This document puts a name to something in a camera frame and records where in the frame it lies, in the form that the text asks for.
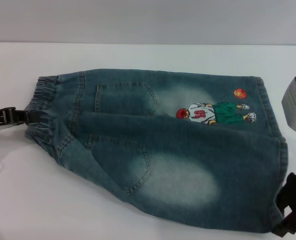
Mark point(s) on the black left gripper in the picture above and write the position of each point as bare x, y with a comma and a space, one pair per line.
3, 118

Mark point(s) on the blue denim shorts with print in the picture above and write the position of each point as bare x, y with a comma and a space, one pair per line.
177, 155

